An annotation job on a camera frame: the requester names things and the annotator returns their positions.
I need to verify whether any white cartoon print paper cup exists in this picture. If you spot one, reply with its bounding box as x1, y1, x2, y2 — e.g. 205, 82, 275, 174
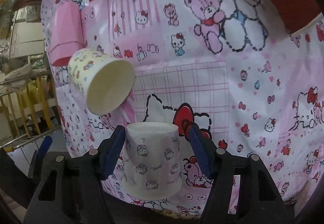
123, 122, 182, 201

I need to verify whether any yellow cartoon print paper cup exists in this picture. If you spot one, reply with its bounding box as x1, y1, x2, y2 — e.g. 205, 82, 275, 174
68, 48, 135, 116

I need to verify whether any pink hexagonal plastic cup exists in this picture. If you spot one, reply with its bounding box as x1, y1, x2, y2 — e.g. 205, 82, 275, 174
48, 2, 85, 67

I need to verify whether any yellow wooden rack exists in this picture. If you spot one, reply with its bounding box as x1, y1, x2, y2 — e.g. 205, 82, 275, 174
1, 75, 60, 144

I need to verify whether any pink Hello Kitty bedsheet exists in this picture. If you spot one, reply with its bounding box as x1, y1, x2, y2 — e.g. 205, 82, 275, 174
41, 0, 323, 218

